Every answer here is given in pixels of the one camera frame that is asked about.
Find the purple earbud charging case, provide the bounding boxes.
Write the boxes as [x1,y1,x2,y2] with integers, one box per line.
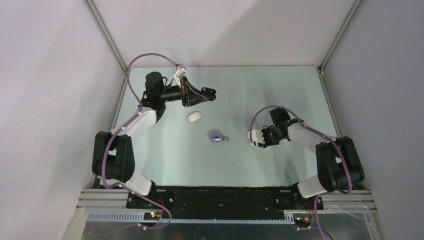
[209,131,224,142]

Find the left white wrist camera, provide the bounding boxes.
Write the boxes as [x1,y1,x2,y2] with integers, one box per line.
[173,64,187,86]

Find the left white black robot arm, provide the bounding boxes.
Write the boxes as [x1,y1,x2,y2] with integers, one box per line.
[91,69,217,208]

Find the white earbud charging case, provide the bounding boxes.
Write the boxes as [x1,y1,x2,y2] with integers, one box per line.
[187,111,202,123]

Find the right aluminium frame post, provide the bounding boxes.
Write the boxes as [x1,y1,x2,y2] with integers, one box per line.
[318,0,364,77]

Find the black earbud charging case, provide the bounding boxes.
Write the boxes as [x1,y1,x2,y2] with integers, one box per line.
[201,87,217,101]

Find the purple earbud near case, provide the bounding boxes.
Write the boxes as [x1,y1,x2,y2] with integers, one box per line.
[222,135,230,142]

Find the aluminium front frame rail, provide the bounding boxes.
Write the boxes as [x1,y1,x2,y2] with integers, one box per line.
[76,189,378,213]

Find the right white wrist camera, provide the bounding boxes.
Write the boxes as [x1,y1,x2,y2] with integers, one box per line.
[246,129,265,148]

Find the grey slotted cable duct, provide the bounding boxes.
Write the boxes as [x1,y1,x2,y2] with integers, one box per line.
[86,211,296,225]

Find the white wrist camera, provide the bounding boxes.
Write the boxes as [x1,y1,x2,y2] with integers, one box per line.
[246,129,265,148]
[173,64,187,86]

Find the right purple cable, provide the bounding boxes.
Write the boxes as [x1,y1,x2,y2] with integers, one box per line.
[249,105,353,240]

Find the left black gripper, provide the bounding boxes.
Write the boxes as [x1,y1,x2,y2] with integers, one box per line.
[158,76,207,108]

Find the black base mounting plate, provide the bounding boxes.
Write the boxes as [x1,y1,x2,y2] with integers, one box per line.
[126,186,324,221]

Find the aluminium frame post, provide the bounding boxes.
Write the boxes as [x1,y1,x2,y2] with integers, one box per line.
[83,0,127,73]
[318,0,364,77]

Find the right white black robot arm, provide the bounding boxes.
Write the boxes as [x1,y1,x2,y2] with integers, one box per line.
[247,108,365,209]

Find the left aluminium frame post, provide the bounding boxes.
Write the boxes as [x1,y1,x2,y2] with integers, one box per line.
[83,0,127,73]

